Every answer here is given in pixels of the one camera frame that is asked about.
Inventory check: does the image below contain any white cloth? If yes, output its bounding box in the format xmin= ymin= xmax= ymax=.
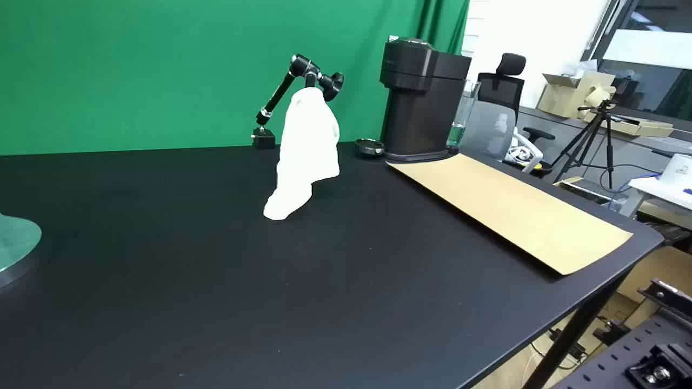
xmin=261 ymin=84 xmax=343 ymax=223

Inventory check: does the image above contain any small round black mesh dish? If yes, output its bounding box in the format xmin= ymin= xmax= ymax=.
xmin=354 ymin=136 xmax=387 ymax=160

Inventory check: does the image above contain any black coffee machine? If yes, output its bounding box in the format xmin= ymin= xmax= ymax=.
xmin=379 ymin=36 xmax=473 ymax=163

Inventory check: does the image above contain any tan cardboard sheet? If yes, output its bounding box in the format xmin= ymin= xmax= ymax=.
xmin=385 ymin=151 xmax=637 ymax=278

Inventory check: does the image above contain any transparent water tank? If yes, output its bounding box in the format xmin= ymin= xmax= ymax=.
xmin=451 ymin=88 xmax=519 ymax=160

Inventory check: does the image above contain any white patterned object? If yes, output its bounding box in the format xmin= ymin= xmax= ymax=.
xmin=503 ymin=128 xmax=546 ymax=176

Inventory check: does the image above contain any black office chair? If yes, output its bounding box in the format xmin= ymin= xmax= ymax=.
xmin=473 ymin=49 xmax=559 ymax=145

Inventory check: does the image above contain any green table mat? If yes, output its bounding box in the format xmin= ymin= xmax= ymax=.
xmin=0 ymin=0 xmax=472 ymax=158

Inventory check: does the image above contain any open cardboard box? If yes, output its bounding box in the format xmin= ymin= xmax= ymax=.
xmin=536 ymin=70 xmax=619 ymax=121

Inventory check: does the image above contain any black table leg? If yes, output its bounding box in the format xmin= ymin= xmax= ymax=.
xmin=521 ymin=277 xmax=631 ymax=389

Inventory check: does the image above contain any flat cardboard box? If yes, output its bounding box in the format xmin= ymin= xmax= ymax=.
xmin=611 ymin=115 xmax=677 ymax=140

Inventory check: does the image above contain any black perforated breadboard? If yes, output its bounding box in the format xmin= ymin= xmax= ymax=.
xmin=554 ymin=278 xmax=692 ymax=389

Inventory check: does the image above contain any white desk with papers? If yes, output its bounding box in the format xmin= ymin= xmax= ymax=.
xmin=628 ymin=151 xmax=692 ymax=212

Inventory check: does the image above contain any round glass plate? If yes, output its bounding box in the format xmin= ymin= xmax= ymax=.
xmin=0 ymin=214 xmax=44 ymax=277

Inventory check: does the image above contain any dark glass window panel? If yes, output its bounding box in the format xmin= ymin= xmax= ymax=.
xmin=583 ymin=0 xmax=692 ymax=126

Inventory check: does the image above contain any black camera tripod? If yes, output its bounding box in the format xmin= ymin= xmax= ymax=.
xmin=549 ymin=97 xmax=624 ymax=193

